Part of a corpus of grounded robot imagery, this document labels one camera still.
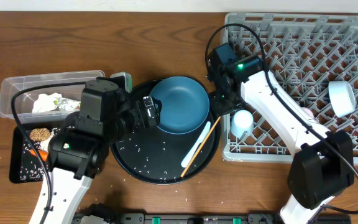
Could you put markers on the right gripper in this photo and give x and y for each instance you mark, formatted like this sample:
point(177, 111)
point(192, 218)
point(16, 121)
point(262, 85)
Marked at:
point(219, 109)

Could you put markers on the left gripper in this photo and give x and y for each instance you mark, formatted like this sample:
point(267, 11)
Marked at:
point(145, 121)

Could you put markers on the wooden chopstick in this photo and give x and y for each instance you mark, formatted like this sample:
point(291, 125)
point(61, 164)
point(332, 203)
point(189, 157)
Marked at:
point(200, 147)

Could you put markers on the light blue cup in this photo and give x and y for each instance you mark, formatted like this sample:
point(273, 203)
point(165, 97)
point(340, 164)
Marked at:
point(242, 124)

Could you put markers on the dark blue plate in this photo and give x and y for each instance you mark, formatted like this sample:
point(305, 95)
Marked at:
point(185, 104)

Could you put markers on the white plastic knife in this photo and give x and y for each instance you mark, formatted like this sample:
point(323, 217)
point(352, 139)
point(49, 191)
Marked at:
point(186, 160)

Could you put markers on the pink cup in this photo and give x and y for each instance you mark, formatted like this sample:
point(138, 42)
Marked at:
point(308, 112)

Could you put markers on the foil wrapper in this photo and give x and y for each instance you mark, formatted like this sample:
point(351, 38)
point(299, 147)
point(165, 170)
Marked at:
point(66, 104)

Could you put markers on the white tissue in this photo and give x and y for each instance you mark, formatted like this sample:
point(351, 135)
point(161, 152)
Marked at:
point(46, 103)

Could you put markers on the orange carrot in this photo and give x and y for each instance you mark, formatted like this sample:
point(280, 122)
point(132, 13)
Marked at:
point(42, 153)

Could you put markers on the brown walnut shell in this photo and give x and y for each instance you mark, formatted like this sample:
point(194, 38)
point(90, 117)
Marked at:
point(40, 134)

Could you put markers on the light blue bowl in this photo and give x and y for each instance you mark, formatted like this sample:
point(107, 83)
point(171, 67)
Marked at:
point(342, 98)

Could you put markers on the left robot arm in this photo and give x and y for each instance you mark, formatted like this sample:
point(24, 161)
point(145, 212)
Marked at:
point(82, 144)

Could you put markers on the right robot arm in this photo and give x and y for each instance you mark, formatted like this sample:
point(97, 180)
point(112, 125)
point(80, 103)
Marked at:
point(322, 165)

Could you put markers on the grey dishwasher rack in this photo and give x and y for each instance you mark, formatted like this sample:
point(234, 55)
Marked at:
point(305, 52)

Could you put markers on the round black tray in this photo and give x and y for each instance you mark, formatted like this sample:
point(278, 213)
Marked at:
point(154, 156)

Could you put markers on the clear plastic bin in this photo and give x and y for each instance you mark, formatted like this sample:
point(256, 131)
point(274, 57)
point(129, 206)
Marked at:
point(25, 102)

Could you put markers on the black rectangular tray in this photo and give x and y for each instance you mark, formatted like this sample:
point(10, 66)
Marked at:
point(16, 152)

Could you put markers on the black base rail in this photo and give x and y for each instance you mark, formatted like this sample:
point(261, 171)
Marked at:
point(139, 218)

